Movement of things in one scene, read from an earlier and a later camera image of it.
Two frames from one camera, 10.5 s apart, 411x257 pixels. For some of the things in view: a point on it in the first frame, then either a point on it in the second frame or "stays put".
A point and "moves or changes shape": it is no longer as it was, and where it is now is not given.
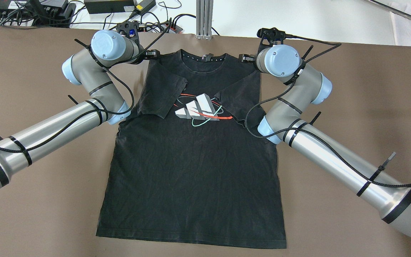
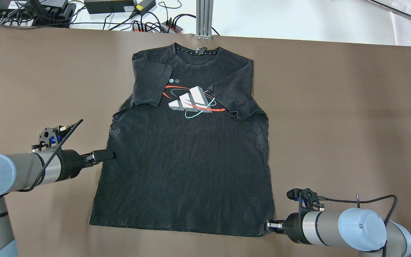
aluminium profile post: (204, 19) stays put
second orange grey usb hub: (169, 27) stays put
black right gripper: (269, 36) → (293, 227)
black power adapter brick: (97, 6) stays put
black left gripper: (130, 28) → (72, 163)
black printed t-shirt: (191, 166) moves or changes shape
